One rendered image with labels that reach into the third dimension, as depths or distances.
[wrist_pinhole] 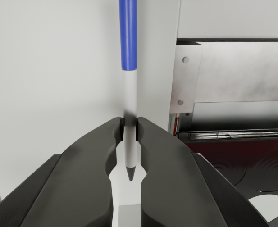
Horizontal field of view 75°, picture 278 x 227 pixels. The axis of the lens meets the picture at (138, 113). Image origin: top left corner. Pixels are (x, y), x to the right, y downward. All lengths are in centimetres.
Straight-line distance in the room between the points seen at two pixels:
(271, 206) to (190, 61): 34
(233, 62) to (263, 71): 5
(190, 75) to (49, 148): 16
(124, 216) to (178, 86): 16
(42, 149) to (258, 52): 27
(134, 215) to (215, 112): 23
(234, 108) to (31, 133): 32
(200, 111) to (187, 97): 12
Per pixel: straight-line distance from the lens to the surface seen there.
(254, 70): 28
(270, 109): 41
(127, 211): 23
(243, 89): 29
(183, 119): 31
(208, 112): 35
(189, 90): 22
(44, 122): 17
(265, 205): 45
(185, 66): 21
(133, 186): 21
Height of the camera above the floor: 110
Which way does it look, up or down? 61 degrees down
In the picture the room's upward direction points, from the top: 172 degrees clockwise
